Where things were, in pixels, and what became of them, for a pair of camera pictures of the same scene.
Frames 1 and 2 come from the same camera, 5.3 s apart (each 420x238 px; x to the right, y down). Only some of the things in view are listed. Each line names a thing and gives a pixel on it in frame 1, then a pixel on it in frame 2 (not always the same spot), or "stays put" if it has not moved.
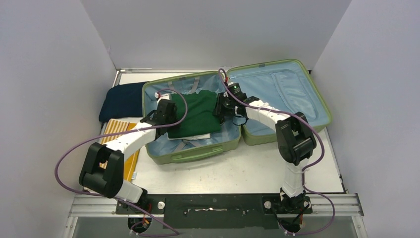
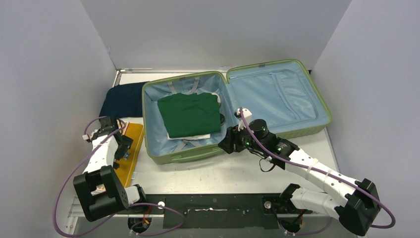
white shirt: (203, 136) stays put
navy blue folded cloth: (122, 101) stays put
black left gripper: (174, 116) to (126, 145)
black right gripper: (218, 109) to (226, 142)
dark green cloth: (202, 117) stays put
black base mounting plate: (216, 211) stays put
